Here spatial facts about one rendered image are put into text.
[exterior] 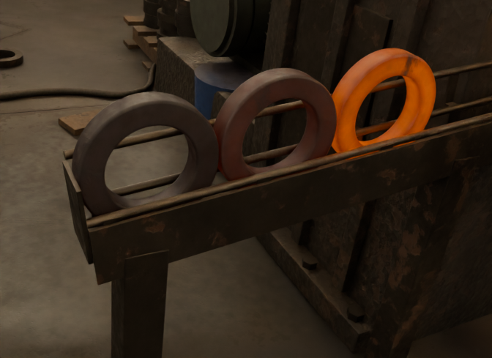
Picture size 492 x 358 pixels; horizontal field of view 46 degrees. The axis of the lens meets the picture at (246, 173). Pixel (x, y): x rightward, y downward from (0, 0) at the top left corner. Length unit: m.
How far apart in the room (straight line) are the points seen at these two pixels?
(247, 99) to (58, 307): 0.88
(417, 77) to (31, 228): 1.19
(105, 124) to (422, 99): 0.48
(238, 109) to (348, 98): 0.17
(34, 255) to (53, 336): 0.30
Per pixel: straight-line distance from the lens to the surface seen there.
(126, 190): 0.77
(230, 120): 0.72
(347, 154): 0.84
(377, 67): 0.82
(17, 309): 1.47
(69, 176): 0.70
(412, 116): 0.92
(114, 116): 0.67
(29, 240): 1.68
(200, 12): 2.23
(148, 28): 3.04
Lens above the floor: 0.99
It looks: 29 degrees down
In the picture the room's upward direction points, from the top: 8 degrees clockwise
